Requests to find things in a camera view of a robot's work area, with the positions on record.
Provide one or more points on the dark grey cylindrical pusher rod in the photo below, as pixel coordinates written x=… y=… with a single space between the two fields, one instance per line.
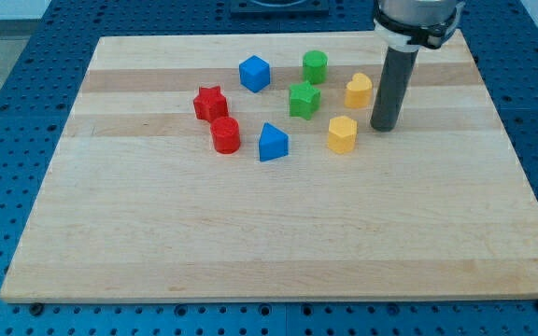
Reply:
x=395 y=76

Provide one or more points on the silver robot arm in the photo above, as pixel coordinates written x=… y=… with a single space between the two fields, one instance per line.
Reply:
x=407 y=26

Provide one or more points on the red cylinder block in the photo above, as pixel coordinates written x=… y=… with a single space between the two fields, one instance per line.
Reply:
x=225 y=134

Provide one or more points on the yellow heart block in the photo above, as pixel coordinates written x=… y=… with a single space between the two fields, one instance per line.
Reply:
x=359 y=91

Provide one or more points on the light wooden board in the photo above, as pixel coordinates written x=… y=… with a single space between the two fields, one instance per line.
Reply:
x=138 y=206

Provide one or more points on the white black tool mount collar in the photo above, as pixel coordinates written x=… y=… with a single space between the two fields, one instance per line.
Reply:
x=408 y=26

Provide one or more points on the blue cube block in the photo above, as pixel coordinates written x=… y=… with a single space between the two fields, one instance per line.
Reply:
x=254 y=73

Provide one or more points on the blue triangle block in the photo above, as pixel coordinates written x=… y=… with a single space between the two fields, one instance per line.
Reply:
x=273 y=143

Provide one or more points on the green cylinder block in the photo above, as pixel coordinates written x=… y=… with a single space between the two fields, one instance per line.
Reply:
x=315 y=66

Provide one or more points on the red star block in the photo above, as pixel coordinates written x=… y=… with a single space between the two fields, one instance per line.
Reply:
x=210 y=104

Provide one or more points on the yellow hexagon block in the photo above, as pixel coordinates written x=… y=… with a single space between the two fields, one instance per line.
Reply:
x=342 y=134

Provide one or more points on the green star block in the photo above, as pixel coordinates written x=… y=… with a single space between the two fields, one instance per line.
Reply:
x=304 y=100

